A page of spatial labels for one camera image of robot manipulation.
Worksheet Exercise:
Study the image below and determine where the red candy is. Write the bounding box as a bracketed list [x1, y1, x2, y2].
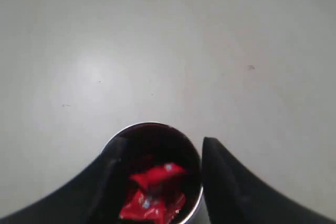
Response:
[130, 163, 187, 190]
[119, 189, 166, 223]

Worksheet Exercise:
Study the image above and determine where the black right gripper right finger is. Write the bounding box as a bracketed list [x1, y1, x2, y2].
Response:
[202, 137, 335, 223]

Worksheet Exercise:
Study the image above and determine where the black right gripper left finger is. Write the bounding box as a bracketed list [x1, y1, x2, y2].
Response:
[1, 137, 128, 223]

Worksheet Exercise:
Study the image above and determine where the steel cup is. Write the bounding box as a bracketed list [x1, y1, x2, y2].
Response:
[102, 122, 203, 223]

